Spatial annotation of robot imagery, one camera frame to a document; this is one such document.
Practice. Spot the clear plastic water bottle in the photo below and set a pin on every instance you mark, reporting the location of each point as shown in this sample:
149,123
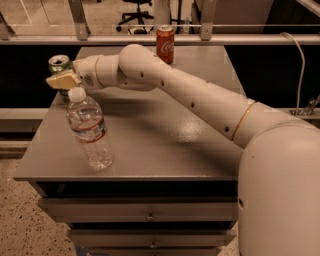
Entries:
86,120

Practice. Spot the green soda can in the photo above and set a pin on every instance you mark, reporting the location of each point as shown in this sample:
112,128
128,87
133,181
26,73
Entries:
58,64

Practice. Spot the upper grey drawer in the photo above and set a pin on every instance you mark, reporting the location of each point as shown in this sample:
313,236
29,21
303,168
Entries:
94,210

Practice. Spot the grey drawer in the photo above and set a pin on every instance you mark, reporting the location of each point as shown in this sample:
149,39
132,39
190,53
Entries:
94,210
151,239

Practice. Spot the black office chair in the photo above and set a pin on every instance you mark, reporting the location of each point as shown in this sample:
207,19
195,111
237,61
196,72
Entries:
138,15

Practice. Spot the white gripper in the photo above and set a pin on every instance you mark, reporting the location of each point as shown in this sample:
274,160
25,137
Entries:
85,72

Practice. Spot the lower grey drawer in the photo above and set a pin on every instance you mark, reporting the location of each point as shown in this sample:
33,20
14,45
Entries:
151,239

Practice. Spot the red Coca-Cola can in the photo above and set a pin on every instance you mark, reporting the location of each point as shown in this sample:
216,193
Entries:
165,43

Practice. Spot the metal railing frame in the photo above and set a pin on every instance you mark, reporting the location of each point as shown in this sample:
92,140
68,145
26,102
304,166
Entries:
196,22

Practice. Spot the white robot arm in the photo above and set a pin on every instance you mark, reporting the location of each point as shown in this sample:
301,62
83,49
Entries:
279,171

